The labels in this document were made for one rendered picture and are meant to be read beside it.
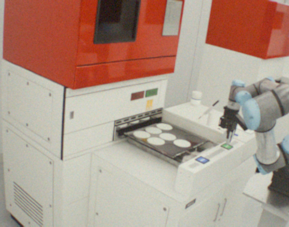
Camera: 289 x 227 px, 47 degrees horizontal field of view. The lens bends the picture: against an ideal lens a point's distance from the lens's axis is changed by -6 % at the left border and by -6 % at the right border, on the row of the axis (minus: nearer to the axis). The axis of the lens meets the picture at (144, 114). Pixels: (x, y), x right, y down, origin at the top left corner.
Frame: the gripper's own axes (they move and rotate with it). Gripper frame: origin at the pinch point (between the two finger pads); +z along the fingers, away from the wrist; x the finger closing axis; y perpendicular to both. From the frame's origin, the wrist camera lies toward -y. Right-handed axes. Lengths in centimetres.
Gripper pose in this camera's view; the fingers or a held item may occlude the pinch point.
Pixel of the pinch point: (228, 143)
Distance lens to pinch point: 197.5
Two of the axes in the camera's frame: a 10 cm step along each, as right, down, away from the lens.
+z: -1.3, 9.3, 3.5
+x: -6.5, 1.8, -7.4
